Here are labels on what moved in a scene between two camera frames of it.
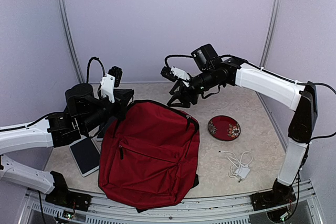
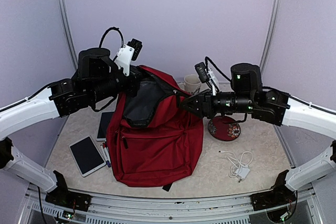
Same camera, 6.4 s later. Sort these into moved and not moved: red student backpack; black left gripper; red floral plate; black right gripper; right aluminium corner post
Moved: red student backpack; black right gripper; black left gripper
Not moved: red floral plate; right aluminium corner post
